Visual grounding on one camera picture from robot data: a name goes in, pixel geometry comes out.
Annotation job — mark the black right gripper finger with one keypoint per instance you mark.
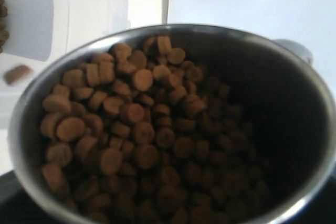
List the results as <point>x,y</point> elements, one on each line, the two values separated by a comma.
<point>17,206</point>

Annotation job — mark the steel mug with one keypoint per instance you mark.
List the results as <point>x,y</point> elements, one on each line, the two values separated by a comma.
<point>174,124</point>

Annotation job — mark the falling brown food pellet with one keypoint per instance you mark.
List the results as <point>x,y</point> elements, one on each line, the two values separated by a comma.
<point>15,74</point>

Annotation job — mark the translucent plastic tall container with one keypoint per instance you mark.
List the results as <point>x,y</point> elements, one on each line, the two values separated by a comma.
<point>40,31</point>

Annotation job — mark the white backdrop curtain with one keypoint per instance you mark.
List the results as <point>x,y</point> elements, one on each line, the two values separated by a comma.
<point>309,22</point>

